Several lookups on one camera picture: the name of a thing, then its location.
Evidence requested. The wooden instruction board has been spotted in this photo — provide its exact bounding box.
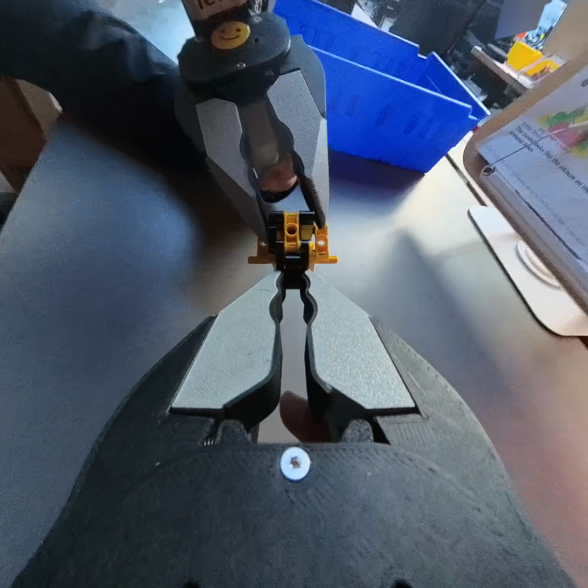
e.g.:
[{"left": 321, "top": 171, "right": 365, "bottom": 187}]
[{"left": 462, "top": 57, "right": 588, "bottom": 318}]

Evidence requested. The yellow storage bin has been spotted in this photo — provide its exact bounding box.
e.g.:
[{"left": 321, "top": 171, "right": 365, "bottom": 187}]
[{"left": 507, "top": 40, "right": 544, "bottom": 70}]

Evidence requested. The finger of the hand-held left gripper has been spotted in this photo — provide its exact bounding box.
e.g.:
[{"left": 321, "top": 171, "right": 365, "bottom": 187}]
[
  {"left": 196, "top": 98, "right": 271, "bottom": 239},
  {"left": 266, "top": 69, "right": 330, "bottom": 229}
]

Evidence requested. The clear plastic container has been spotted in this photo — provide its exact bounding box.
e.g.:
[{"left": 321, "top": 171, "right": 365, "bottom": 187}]
[{"left": 524, "top": 54, "right": 565, "bottom": 78}]

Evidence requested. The person's left hand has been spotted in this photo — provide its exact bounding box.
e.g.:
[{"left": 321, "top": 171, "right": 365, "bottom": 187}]
[{"left": 258, "top": 154, "right": 300, "bottom": 194}]

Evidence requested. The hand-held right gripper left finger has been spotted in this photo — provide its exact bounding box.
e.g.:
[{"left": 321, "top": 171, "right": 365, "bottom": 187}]
[{"left": 170, "top": 271, "right": 282, "bottom": 430}]

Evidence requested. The person's right hand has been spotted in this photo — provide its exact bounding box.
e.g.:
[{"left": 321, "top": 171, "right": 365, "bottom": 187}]
[{"left": 279, "top": 391, "right": 332, "bottom": 444}]

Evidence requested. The person's left forearm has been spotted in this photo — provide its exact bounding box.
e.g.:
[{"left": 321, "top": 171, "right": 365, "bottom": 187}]
[{"left": 0, "top": 0, "right": 203, "bottom": 157}]

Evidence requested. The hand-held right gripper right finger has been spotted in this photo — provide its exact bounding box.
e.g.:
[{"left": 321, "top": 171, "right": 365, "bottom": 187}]
[{"left": 302, "top": 271, "right": 417, "bottom": 435}]

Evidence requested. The printed instruction sheet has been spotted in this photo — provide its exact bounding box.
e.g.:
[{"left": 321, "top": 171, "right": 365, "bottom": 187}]
[{"left": 477, "top": 66, "right": 588, "bottom": 260}]

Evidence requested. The brown cardboard box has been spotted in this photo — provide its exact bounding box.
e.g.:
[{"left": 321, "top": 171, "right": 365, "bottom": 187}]
[{"left": 0, "top": 77, "right": 63, "bottom": 193}]

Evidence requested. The large blue storage bin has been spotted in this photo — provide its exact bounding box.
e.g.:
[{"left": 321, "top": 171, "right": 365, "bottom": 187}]
[{"left": 272, "top": 0, "right": 491, "bottom": 174}]

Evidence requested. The yellow black lego model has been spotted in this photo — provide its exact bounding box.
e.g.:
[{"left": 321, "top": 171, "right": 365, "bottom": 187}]
[{"left": 247, "top": 210, "right": 339, "bottom": 289}]

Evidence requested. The clear acrylic holder bar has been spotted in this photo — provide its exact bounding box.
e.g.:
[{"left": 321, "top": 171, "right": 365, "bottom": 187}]
[{"left": 480, "top": 163, "right": 588, "bottom": 301}]

